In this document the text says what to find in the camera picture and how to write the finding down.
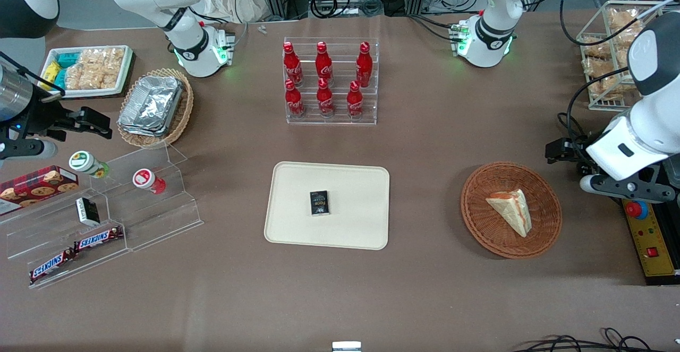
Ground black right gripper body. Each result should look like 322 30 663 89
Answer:
20 90 71 143

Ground triangular sandwich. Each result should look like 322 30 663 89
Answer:
485 188 533 238

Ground white rectangular snack tray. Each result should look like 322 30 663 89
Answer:
41 45 134 99

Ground light oval wicker basket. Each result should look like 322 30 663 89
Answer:
116 67 195 149

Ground brown round wicker basket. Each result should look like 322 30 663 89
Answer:
460 161 563 260

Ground beige plastic tray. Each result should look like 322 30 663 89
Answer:
263 161 390 251

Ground green capped drink bottle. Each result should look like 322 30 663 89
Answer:
69 150 111 179

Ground clear rice cracker pack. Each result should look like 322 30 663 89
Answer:
80 49 108 89
103 47 126 89
65 65 87 90

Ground stacked aluminium foil containers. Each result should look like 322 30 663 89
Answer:
117 75 184 138

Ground red cookie box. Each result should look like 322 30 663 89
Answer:
0 165 80 216

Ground red capped drink bottle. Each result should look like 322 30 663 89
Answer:
132 168 167 195

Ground black appliance base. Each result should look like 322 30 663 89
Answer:
622 156 680 287

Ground black and white small box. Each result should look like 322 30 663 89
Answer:
75 196 101 227

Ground yellow emergency stop box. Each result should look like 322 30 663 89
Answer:
621 197 680 279

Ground snickers chocolate bar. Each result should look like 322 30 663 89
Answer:
29 249 77 283
73 226 124 252

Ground clear acrylic step display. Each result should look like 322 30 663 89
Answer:
0 142 205 290

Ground red cola bottle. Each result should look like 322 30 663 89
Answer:
315 41 334 85
283 41 304 88
355 41 374 89
346 80 365 121
284 79 306 119
316 78 336 118

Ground clear acrylic bottle rack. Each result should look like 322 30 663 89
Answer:
283 37 380 126

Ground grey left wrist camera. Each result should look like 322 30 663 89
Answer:
579 174 677 204

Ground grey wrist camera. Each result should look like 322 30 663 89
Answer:
0 139 58 162
579 174 677 204

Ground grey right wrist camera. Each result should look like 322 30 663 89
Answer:
0 139 58 162

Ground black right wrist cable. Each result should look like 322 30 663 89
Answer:
0 51 66 98

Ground white wire shelf basket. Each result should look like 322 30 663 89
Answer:
576 0 666 111

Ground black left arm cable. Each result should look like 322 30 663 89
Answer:
556 0 665 152

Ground black left base cables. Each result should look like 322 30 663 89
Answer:
408 13 464 44

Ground black floor cables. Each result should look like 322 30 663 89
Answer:
512 328 680 352

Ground coiled black background cables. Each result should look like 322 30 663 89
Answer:
310 0 384 19

